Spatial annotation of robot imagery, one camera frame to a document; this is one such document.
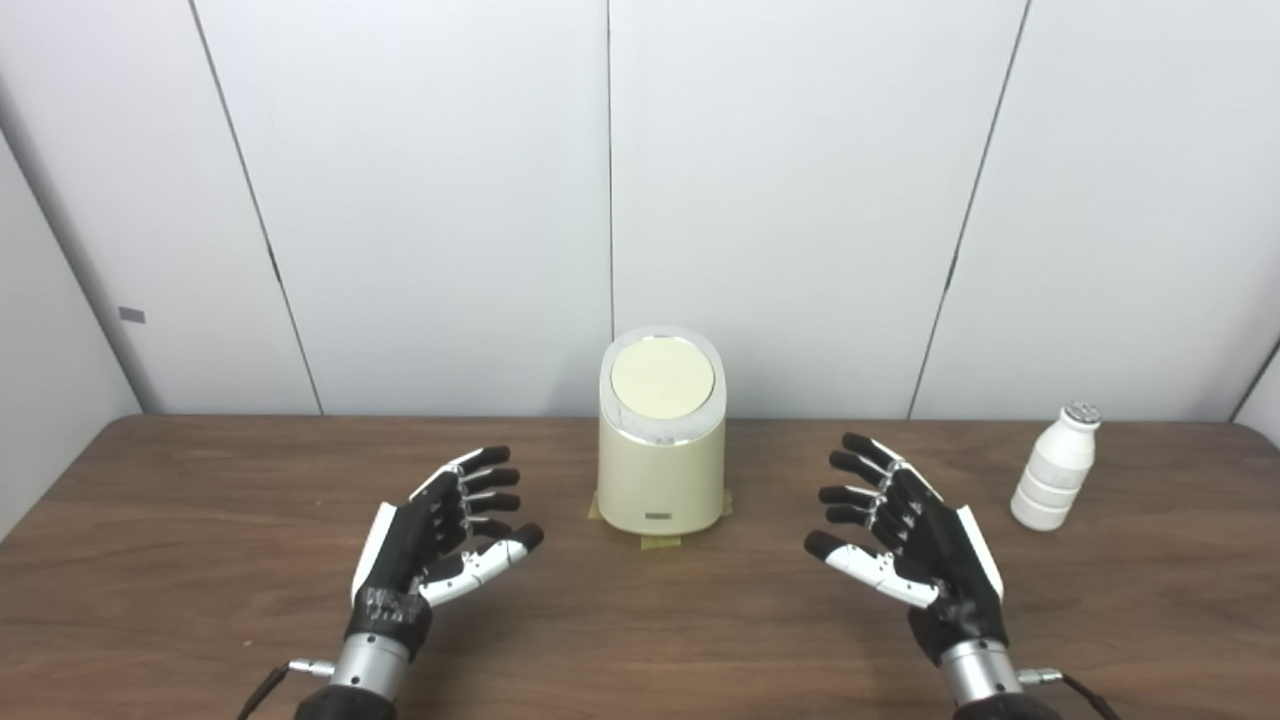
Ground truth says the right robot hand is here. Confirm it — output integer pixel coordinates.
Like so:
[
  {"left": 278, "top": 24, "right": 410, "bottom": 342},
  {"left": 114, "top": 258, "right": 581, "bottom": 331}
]
[{"left": 803, "top": 432, "right": 1009, "bottom": 667}]

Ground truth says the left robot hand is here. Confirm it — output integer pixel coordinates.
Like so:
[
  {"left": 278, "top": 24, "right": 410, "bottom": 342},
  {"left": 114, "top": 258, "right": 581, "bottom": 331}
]
[{"left": 345, "top": 445, "right": 546, "bottom": 662}]

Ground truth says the small white plastic bottle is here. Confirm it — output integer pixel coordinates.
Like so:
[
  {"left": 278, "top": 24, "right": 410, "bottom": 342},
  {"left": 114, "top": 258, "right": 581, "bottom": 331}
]
[{"left": 1010, "top": 401, "right": 1103, "bottom": 531}]

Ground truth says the cream-colored bin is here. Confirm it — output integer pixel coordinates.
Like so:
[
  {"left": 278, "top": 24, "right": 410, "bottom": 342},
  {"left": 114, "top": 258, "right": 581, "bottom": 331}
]
[{"left": 597, "top": 325, "right": 727, "bottom": 536}]

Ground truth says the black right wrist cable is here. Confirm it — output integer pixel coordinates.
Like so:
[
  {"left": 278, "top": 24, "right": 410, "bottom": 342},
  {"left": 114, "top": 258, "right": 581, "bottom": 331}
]
[{"left": 1018, "top": 667, "right": 1121, "bottom": 720}]

